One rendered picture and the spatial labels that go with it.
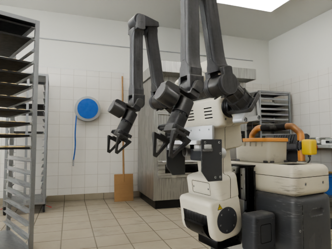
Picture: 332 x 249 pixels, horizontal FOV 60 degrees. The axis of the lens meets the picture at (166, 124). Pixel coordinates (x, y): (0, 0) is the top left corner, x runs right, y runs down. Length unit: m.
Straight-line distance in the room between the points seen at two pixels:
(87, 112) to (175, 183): 1.78
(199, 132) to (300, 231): 0.54
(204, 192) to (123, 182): 3.48
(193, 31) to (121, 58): 4.14
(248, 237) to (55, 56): 4.32
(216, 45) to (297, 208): 0.70
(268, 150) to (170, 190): 2.83
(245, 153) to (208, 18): 0.71
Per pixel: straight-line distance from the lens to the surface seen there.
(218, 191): 1.19
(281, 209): 1.31
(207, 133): 1.17
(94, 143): 4.84
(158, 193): 4.05
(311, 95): 5.44
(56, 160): 4.83
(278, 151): 1.43
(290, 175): 1.26
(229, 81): 1.01
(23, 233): 2.51
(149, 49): 1.41
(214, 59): 1.03
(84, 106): 4.71
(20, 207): 2.54
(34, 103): 2.32
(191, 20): 1.01
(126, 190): 4.68
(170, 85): 0.90
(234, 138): 1.27
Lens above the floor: 0.90
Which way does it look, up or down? 4 degrees up
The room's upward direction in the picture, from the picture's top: straight up
